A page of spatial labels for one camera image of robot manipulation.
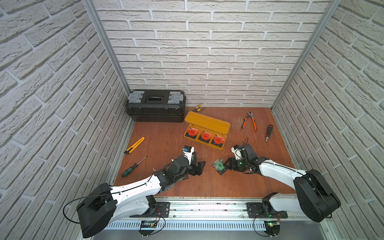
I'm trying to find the green tea bag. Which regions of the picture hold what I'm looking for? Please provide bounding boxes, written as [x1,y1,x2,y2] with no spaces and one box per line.
[212,158,228,175]

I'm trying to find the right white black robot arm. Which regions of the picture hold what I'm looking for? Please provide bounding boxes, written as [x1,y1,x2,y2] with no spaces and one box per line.
[224,144,341,223]

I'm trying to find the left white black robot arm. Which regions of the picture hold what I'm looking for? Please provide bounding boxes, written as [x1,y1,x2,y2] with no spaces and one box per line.
[76,152,206,239]

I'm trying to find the yellow two-tier wooden shelf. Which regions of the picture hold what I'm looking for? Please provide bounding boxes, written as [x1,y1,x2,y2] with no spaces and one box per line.
[184,112,231,150]

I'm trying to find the yellow utility knife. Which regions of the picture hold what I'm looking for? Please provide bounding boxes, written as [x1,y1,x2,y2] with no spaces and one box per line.
[124,137,145,155]

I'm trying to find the right green circuit board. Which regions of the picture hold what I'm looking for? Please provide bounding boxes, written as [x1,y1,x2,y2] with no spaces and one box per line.
[264,221,280,229]

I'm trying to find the green circuit board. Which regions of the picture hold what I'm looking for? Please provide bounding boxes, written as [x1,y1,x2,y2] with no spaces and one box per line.
[140,220,158,230]
[264,221,280,229]

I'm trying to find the left green circuit board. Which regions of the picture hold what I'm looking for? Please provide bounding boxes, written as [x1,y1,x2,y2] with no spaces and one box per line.
[140,220,158,230]

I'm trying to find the black plastic toolbox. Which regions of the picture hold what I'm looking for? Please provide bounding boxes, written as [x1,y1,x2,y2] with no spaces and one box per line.
[126,90,186,123]

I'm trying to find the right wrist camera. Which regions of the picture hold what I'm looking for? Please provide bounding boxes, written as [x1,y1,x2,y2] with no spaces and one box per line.
[231,146,243,160]

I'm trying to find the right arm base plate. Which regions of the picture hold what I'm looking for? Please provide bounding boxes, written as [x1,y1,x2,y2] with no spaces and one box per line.
[246,203,288,219]

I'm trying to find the orange handled pliers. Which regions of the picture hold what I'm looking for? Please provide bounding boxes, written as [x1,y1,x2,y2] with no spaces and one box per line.
[241,111,258,132]

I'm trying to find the black orange screwdriver handle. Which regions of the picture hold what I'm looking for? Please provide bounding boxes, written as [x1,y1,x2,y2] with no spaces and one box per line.
[266,125,274,142]

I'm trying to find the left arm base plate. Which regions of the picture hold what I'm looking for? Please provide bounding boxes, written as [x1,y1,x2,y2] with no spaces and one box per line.
[130,202,171,218]

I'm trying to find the yellow handled pliers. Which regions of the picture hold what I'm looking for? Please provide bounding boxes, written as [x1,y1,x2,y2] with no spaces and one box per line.
[193,104,205,113]

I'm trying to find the aluminium front rail frame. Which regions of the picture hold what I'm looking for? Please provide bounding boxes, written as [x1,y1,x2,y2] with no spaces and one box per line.
[86,196,334,223]

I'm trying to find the green handled screwdriver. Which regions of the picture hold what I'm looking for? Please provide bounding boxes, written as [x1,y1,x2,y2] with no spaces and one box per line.
[122,156,147,178]

